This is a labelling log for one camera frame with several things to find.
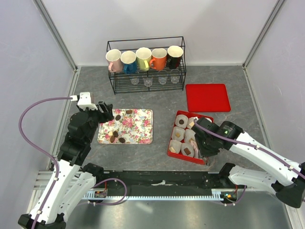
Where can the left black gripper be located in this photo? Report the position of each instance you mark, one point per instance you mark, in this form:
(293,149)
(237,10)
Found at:
(108,110)

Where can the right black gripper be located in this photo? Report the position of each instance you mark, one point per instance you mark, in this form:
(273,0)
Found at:
(206,153)

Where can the brown rectangular chocolate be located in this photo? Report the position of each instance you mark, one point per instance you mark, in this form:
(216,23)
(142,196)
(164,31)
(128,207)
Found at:
(187,151)

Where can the red chocolate box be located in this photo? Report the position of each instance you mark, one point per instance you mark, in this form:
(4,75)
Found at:
(186,133)

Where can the floral serving tray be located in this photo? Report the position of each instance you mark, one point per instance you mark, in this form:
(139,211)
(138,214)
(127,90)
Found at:
(134,125)

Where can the white bar chocolate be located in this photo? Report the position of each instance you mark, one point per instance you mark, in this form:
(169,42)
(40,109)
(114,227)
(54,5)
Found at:
(171,149)

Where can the red box lid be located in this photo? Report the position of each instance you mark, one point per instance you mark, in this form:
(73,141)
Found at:
(207,97)

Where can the pink-tipped metal tongs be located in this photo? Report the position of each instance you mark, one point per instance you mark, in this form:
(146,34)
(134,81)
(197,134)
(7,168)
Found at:
(197,153)

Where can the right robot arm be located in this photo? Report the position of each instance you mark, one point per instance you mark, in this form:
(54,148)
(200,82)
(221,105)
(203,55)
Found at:
(279,176)

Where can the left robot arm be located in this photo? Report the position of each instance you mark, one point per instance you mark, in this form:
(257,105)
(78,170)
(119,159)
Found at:
(58,200)

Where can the dark oval chocolate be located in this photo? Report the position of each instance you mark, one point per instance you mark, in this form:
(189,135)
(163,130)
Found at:
(122,140)

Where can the clear glass cup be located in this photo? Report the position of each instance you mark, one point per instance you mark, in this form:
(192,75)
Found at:
(134,81)
(175,79)
(162,80)
(148,81)

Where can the pink mug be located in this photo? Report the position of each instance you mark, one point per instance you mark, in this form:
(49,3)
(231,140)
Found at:
(113,58)

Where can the blue mug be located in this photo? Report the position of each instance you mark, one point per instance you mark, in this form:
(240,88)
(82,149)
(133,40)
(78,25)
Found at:
(129,60)

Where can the yellow-green mug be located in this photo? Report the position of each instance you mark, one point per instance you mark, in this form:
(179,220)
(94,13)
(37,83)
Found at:
(144,56)

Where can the orange mug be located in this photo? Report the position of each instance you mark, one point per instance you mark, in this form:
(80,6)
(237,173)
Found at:
(158,60)

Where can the black and red mug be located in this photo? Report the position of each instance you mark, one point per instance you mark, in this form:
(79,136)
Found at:
(174,54)

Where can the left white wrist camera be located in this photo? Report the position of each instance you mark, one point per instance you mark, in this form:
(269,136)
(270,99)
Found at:
(83,99)

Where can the black wire mug rack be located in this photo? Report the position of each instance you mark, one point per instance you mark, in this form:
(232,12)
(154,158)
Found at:
(120,81)

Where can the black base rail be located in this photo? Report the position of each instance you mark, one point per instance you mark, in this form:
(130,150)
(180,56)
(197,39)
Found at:
(164,183)

